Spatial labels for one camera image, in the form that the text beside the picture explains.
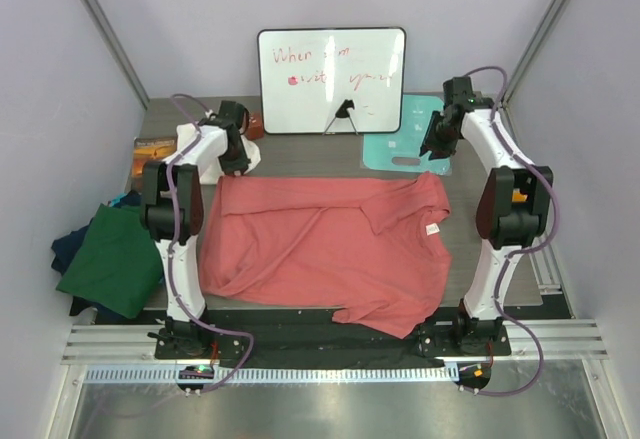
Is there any teal cutting board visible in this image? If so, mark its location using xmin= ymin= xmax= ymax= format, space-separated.
xmin=361 ymin=94 xmax=451 ymax=176

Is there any white dry erase board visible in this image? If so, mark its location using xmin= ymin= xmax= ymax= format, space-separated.
xmin=257 ymin=27 xmax=407 ymax=135

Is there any metal wire board stand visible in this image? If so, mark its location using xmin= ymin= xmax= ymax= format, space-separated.
xmin=323 ymin=99 xmax=359 ymax=135

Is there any red t shirt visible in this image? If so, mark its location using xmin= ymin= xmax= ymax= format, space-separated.
xmin=199 ymin=173 xmax=452 ymax=338

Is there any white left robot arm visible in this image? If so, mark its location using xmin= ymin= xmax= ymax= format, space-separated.
xmin=140 ymin=100 xmax=252 ymax=358

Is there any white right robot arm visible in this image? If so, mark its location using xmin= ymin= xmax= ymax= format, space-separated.
xmin=419 ymin=75 xmax=553 ymax=354

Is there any white t shirt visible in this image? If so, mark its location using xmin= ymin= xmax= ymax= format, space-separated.
xmin=176 ymin=123 xmax=261 ymax=185

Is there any red brown eraser block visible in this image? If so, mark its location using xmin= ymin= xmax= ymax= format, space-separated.
xmin=245 ymin=112 xmax=265 ymax=141

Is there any white mug orange inside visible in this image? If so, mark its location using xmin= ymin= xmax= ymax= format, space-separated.
xmin=512 ymin=189 xmax=528 ymax=203

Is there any orange cover book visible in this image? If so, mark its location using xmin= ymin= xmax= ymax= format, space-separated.
xmin=130 ymin=136 xmax=177 ymax=192

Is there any teal t shirt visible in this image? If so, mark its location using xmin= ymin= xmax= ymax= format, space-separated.
xmin=108 ymin=194 xmax=127 ymax=208

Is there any green t shirt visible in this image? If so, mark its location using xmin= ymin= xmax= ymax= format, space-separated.
xmin=56 ymin=205 xmax=164 ymax=319

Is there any navy blue t shirt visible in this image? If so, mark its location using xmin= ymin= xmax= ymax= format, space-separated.
xmin=51 ymin=190 xmax=141 ymax=276

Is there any aluminium right corner post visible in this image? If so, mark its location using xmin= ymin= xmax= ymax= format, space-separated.
xmin=502 ymin=0 xmax=570 ymax=106

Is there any aluminium corner post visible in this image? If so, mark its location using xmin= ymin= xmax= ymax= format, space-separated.
xmin=502 ymin=0 xmax=570 ymax=106
xmin=80 ymin=0 xmax=150 ymax=110

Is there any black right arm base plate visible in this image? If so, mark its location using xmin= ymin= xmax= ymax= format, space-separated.
xmin=412 ymin=318 xmax=512 ymax=359

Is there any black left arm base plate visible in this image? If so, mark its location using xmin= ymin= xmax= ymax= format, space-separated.
xmin=147 ymin=318 xmax=249 ymax=360

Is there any aluminium left corner post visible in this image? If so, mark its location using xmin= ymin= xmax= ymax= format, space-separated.
xmin=80 ymin=0 xmax=150 ymax=110

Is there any white perforated cable rail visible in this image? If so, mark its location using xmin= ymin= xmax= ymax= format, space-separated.
xmin=84 ymin=363 xmax=459 ymax=385

